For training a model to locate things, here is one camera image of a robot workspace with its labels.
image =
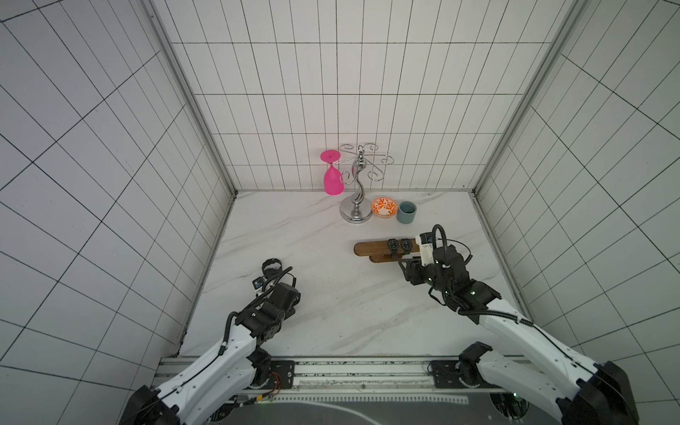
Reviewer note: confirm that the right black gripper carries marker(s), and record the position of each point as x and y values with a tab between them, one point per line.
418	271

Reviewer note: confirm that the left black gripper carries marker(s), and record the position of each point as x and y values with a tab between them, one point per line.
289	313

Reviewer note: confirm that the brown wooden watch stand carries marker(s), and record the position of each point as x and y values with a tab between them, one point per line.
378	251

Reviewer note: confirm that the black wrist watch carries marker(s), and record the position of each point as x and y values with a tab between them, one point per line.
271	268
406	246

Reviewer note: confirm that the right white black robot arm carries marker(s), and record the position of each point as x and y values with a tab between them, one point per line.
604	394

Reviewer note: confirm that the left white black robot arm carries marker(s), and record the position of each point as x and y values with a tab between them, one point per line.
230	366

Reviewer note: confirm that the grey-green ceramic cup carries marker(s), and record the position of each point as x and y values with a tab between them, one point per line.
406	212

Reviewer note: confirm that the orange patterned small bowl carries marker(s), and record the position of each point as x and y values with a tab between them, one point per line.
384	207

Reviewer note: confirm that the silver metal glass rack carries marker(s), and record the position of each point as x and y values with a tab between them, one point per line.
367	160

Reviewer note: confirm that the pink plastic wine glass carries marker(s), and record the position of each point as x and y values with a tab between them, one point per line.
332	180

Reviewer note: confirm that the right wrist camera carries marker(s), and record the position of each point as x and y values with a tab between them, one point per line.
425	242

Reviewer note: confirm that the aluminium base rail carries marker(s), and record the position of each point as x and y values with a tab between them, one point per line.
355	379

